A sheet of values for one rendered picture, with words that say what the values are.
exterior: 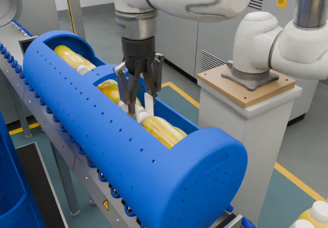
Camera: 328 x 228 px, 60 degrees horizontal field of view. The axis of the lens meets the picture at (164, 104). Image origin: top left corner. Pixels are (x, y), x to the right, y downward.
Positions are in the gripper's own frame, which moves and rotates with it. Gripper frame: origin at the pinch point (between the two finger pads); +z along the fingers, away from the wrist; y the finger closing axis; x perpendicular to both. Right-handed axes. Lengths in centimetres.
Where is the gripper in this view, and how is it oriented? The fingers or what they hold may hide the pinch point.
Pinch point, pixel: (142, 109)
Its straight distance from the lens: 74.5
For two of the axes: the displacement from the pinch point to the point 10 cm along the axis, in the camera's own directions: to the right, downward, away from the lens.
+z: 0.0, 8.3, 5.6
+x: 6.2, 4.3, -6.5
